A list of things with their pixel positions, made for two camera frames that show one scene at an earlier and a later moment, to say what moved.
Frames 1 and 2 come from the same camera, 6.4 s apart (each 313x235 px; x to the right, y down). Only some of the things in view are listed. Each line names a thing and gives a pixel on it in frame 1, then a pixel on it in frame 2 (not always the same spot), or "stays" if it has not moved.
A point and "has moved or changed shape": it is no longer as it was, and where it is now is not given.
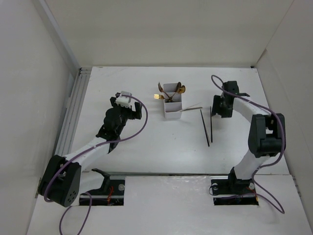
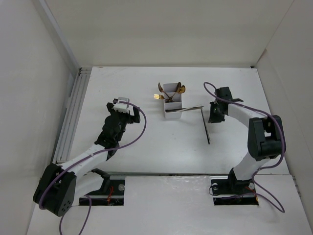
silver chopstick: [192, 105] has moved or changed shape
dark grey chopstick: [211, 126] → [173, 110]
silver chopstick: [191, 108] stays
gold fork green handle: [159, 96] stays
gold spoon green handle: [181, 90] stays
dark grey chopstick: [205, 129] stays
